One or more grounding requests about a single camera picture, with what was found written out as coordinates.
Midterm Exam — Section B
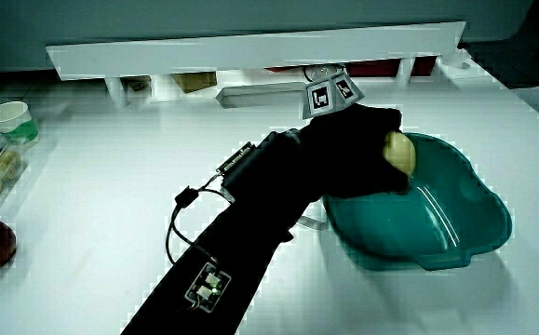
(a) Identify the black cable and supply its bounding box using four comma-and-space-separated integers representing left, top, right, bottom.
165, 170, 234, 265

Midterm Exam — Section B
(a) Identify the person's right forearm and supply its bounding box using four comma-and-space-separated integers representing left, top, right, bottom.
119, 129, 322, 335

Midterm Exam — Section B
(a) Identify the person's right hand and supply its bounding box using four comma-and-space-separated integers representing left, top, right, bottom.
295, 69, 411, 202

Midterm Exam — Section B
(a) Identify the small circuit board module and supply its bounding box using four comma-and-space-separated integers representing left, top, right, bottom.
184, 261, 232, 314

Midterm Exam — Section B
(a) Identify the white shelf riser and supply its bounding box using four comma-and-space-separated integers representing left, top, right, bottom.
45, 20, 467, 108

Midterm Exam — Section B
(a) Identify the brown cardboard box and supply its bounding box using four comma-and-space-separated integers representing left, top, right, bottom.
171, 71, 218, 94

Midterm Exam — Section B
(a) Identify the red box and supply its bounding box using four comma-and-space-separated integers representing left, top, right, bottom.
343, 58, 401, 78

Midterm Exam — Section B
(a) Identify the white and green paper cup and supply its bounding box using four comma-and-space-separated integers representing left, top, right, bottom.
0, 100, 40, 146

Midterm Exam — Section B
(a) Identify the teal plastic bowl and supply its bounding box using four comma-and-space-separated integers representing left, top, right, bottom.
322, 132, 514, 272

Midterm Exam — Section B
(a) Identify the silver metal bar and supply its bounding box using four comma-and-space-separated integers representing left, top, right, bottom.
215, 81, 308, 110

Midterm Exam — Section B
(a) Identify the yellow-green pear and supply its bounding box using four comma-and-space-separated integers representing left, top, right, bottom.
382, 130, 417, 178

